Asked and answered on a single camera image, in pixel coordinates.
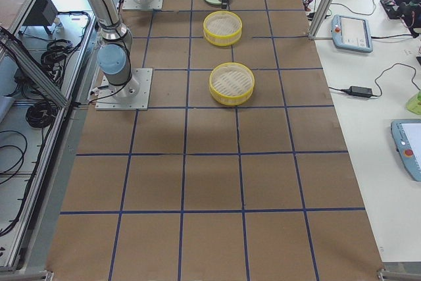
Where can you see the yellow steamer basket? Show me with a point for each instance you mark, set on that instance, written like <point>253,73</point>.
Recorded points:
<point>222,28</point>
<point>231,84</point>

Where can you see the teach pendant upper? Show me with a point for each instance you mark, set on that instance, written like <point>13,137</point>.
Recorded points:
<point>351,33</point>

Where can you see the teach pendant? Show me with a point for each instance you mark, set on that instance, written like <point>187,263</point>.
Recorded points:
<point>351,33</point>
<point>406,135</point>

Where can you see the black electronics board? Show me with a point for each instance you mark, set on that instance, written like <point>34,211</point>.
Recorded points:
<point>395,9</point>

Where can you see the black power adapter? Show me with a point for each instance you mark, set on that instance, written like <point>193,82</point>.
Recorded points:
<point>357,91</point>

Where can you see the green plastic object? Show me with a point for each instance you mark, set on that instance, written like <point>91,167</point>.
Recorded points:
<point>414,104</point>

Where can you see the teach pendant lower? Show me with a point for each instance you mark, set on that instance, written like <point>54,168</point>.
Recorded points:
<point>406,135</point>

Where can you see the aluminium frame rail left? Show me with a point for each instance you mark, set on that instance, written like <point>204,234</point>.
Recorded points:
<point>15,49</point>

